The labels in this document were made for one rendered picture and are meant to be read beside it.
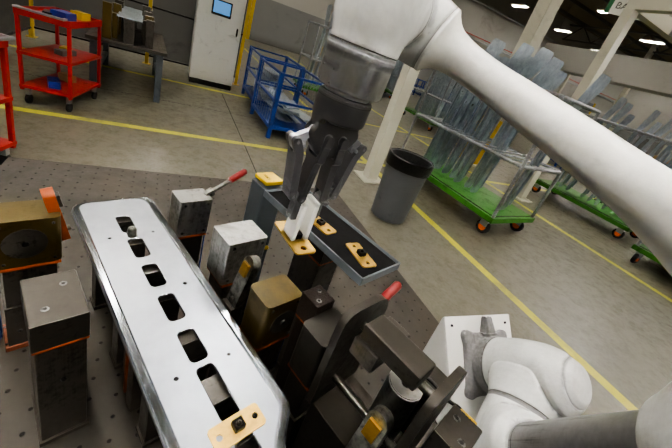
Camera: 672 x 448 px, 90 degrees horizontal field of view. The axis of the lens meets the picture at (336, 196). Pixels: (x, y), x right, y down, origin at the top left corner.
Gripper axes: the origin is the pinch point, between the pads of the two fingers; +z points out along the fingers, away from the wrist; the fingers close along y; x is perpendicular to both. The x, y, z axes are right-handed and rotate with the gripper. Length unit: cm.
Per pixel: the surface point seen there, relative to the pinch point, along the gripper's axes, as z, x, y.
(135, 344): 31.2, -6.8, 19.7
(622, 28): -172, -207, -630
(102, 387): 62, -20, 23
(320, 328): 21.8, 6.3, -8.5
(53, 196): 23, -42, 31
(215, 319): 30.8, -7.8, 5.6
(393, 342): 10.4, 19.0, -10.0
